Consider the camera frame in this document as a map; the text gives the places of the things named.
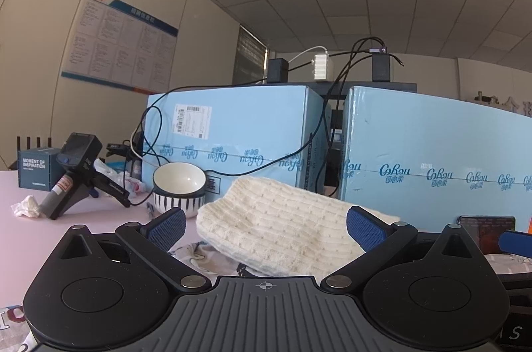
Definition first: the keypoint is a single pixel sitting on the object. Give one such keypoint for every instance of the dark blue small box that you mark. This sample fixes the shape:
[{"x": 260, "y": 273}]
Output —
[{"x": 39, "y": 169}]

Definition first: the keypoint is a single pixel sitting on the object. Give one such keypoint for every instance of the wall poster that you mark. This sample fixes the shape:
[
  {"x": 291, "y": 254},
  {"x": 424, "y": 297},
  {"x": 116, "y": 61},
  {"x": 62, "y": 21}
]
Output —
[{"x": 120, "y": 40}]

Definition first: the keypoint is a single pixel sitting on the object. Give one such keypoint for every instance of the white charger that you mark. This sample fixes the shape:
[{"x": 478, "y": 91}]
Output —
[{"x": 321, "y": 67}]

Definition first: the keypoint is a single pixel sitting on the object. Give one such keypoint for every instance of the crumpled white tissue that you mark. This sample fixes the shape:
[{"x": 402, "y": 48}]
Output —
[{"x": 25, "y": 207}]

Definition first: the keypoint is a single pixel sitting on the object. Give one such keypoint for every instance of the black router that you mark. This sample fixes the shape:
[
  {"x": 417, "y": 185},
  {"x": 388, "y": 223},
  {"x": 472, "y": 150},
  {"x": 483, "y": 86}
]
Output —
[{"x": 28, "y": 142}]

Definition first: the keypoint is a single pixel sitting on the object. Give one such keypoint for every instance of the grey printed blanket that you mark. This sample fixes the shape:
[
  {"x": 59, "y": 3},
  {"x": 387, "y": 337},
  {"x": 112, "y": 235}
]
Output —
[{"x": 195, "y": 256}]

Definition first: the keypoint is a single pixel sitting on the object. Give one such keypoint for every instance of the white plastic bag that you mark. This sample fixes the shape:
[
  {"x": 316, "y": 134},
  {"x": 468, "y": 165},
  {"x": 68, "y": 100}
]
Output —
[{"x": 109, "y": 171}]

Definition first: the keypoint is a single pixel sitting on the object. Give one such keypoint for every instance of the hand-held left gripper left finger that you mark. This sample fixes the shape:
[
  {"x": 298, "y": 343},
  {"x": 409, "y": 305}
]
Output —
[{"x": 168, "y": 228}]

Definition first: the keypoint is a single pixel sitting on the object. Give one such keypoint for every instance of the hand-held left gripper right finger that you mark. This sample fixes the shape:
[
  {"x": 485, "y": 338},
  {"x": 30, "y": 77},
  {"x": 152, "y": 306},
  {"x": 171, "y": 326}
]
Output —
[{"x": 365, "y": 229}]

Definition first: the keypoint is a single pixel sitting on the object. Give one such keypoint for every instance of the black handheld scanner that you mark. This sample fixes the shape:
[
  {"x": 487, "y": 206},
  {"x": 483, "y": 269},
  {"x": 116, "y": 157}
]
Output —
[{"x": 77, "y": 156}]

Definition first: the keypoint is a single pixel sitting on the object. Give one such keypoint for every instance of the striped ceramic bowl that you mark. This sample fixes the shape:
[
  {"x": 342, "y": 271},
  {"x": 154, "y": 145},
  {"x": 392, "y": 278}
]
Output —
[
  {"x": 178, "y": 179},
  {"x": 178, "y": 206}
]

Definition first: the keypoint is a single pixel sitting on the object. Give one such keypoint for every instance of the light blue cardboard box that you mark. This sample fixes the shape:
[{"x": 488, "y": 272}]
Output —
[{"x": 415, "y": 135}]

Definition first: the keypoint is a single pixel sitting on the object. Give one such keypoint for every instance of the silver wall lettering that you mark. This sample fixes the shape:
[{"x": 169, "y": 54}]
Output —
[{"x": 511, "y": 103}]

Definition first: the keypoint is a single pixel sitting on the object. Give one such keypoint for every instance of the smartphone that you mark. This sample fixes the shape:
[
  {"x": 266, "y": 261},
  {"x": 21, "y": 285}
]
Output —
[{"x": 486, "y": 229}]

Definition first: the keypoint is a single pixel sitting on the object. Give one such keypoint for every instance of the black power adapter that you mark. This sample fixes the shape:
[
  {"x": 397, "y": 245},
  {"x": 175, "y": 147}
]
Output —
[
  {"x": 277, "y": 70},
  {"x": 380, "y": 68}
]

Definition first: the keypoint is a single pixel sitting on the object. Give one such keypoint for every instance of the light blue box with label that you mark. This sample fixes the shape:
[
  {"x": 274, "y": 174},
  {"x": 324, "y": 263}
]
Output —
[{"x": 249, "y": 127}]

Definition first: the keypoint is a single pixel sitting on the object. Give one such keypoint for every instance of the dark window vent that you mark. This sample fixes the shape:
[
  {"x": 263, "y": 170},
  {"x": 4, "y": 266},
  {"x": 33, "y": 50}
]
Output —
[{"x": 249, "y": 56}]

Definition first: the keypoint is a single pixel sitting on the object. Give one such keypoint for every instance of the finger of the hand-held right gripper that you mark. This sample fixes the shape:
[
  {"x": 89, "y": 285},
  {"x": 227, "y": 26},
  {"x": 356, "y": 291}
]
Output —
[{"x": 517, "y": 240}]

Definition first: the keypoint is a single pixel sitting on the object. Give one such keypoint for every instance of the cream knitted sweater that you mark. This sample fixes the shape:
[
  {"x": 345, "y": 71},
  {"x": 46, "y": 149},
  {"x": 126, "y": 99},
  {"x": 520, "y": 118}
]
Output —
[{"x": 282, "y": 219}]

